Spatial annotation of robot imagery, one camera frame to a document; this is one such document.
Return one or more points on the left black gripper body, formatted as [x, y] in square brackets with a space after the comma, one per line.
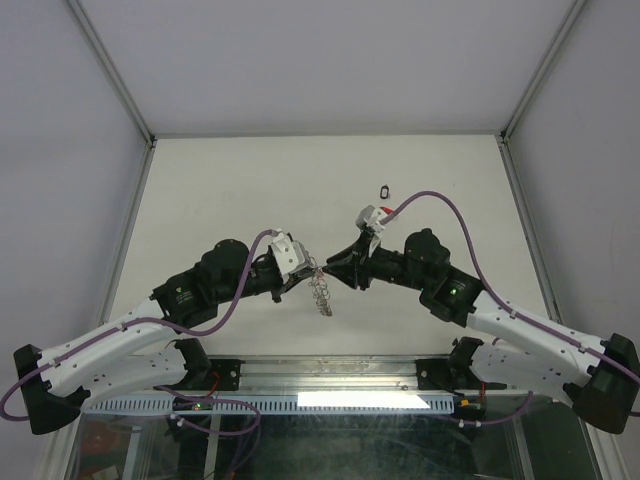
[264, 282]

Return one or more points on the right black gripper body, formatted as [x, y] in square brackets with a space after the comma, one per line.
[382, 264]

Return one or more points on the metal disc with key rings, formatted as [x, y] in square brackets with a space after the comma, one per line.
[320, 290]

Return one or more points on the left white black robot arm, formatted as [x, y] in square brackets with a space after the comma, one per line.
[156, 343]

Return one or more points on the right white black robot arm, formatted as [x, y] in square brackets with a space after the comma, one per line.
[597, 378]

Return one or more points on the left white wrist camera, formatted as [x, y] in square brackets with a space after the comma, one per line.
[291, 258]

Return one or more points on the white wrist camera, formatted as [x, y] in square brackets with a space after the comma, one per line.
[291, 258]
[370, 219]

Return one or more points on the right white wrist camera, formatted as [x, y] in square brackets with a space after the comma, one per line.
[370, 219]

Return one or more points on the aluminium mounting rail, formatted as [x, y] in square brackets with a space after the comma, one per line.
[288, 374]

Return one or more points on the white slotted cable duct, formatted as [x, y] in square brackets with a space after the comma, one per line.
[305, 403]

